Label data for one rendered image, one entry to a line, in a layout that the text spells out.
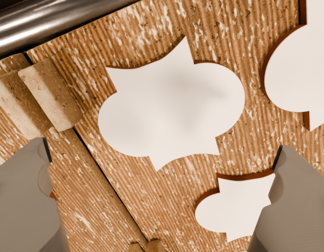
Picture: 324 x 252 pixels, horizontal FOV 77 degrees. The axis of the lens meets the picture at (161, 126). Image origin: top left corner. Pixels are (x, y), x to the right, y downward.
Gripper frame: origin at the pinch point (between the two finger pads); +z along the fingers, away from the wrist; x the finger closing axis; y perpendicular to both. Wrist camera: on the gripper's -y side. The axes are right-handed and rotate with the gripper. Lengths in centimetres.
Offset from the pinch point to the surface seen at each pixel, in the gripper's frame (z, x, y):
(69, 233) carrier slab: 7.2, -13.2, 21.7
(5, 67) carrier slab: 7.2, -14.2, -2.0
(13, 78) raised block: 5.9, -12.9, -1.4
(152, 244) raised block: 6.2, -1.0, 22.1
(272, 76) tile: 6.2, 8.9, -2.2
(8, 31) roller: 8.8, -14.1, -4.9
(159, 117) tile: 6.2, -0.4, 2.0
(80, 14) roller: 8.8, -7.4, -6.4
